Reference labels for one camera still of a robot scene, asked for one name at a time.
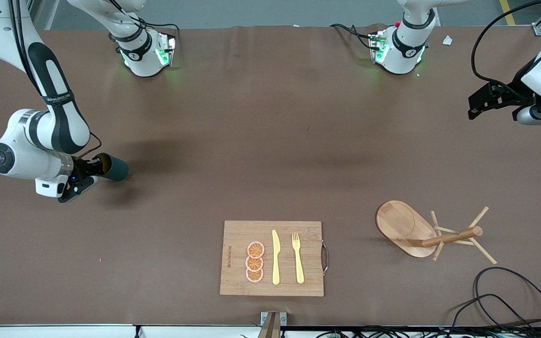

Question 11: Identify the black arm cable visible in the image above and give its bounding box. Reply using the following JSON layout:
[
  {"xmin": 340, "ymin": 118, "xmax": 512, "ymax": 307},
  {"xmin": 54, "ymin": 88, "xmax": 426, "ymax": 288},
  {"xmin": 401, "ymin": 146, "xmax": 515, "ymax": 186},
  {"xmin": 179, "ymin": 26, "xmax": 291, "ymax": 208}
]
[
  {"xmin": 9, "ymin": 0, "xmax": 103, "ymax": 162},
  {"xmin": 471, "ymin": 0, "xmax": 541, "ymax": 90}
]

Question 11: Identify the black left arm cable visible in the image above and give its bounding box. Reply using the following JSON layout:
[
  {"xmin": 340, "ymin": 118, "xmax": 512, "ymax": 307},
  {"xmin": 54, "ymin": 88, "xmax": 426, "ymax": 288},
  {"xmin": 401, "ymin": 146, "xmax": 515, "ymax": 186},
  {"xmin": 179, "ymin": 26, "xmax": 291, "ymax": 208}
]
[{"xmin": 471, "ymin": 0, "xmax": 541, "ymax": 90}]

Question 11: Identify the wooden cutting board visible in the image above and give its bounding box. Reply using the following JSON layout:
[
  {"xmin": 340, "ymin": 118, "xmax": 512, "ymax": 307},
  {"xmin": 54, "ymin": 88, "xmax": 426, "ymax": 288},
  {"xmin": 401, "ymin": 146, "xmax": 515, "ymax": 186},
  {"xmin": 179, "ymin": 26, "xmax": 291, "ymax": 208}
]
[{"xmin": 219, "ymin": 221, "xmax": 329, "ymax": 297}]

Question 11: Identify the black left base cable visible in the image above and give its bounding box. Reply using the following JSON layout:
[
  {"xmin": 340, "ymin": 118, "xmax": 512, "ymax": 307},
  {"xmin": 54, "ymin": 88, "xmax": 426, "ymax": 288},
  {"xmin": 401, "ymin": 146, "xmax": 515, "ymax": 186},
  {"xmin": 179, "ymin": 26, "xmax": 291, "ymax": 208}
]
[{"xmin": 330, "ymin": 23, "xmax": 378, "ymax": 50}]

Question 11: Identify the white table edge rail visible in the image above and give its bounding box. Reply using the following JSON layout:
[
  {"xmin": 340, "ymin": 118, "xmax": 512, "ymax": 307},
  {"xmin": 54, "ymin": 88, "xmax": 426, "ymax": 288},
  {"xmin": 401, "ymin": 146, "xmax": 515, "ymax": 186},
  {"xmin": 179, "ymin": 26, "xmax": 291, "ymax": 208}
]
[{"xmin": 0, "ymin": 324, "xmax": 262, "ymax": 338}]

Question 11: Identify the yellow plastic fork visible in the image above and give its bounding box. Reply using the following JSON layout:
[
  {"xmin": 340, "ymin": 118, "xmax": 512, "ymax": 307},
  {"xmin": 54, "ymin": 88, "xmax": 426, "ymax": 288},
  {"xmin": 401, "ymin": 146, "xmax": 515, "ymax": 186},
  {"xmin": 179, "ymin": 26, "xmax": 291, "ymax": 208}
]
[{"xmin": 292, "ymin": 233, "xmax": 305, "ymax": 284}]

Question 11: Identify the thick black floor cable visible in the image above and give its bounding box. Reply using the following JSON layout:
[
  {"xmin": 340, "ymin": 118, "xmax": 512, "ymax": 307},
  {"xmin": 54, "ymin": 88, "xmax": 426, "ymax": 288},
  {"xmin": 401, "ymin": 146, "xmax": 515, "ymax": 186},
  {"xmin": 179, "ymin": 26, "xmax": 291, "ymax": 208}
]
[
  {"xmin": 473, "ymin": 267, "xmax": 541, "ymax": 338},
  {"xmin": 447, "ymin": 294, "xmax": 541, "ymax": 338}
]

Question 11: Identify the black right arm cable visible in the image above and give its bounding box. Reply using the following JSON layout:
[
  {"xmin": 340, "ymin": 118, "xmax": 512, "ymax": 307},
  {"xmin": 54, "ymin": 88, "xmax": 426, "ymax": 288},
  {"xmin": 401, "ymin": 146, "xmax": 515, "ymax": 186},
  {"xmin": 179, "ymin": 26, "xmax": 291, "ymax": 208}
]
[{"xmin": 9, "ymin": 0, "xmax": 103, "ymax": 162}]

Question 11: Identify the brown table mat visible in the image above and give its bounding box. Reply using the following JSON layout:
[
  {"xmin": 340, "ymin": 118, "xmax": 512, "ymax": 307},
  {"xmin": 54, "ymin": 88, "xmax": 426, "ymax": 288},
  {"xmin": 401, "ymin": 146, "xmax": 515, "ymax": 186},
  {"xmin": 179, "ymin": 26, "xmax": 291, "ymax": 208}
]
[{"xmin": 0, "ymin": 24, "xmax": 541, "ymax": 327}]

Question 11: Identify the black right base cable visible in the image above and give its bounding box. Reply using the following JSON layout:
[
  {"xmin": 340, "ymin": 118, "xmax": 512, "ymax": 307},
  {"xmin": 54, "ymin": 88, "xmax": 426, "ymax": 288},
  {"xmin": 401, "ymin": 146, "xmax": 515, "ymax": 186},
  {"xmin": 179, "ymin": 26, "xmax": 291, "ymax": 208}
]
[{"xmin": 120, "ymin": 0, "xmax": 180, "ymax": 44}]

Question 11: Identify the dark green cup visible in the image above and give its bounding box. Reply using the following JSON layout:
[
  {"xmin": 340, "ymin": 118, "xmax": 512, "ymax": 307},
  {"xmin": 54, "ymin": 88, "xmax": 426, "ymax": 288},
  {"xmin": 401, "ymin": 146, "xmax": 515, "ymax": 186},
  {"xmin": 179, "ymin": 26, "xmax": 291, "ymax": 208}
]
[{"xmin": 96, "ymin": 153, "xmax": 130, "ymax": 182}]

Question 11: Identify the black base cable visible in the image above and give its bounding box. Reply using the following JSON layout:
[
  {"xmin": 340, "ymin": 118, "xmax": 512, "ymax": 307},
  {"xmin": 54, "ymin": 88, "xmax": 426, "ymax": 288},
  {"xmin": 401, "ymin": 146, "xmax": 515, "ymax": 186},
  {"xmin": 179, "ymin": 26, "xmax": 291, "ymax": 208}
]
[
  {"xmin": 120, "ymin": 0, "xmax": 180, "ymax": 44},
  {"xmin": 330, "ymin": 23, "xmax": 378, "ymax": 50}
]

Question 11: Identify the yellow plastic knife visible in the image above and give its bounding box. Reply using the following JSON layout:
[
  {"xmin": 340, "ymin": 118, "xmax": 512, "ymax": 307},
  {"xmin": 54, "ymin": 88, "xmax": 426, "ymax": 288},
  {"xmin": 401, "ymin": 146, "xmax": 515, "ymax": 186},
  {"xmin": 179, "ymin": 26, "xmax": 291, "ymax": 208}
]
[{"xmin": 272, "ymin": 230, "xmax": 281, "ymax": 285}]

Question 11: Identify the metal bracket with post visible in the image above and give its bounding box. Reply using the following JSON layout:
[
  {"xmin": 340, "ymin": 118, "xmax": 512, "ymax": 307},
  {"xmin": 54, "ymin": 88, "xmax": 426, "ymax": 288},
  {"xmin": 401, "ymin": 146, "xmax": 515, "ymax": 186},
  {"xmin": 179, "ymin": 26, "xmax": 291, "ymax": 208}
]
[{"xmin": 257, "ymin": 311, "xmax": 287, "ymax": 338}]

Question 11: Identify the wooden cup rack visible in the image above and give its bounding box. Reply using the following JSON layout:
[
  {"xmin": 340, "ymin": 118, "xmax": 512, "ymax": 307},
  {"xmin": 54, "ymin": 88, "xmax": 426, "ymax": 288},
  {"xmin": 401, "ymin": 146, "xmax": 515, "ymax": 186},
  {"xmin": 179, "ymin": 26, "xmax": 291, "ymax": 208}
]
[{"xmin": 376, "ymin": 200, "xmax": 498, "ymax": 265}]

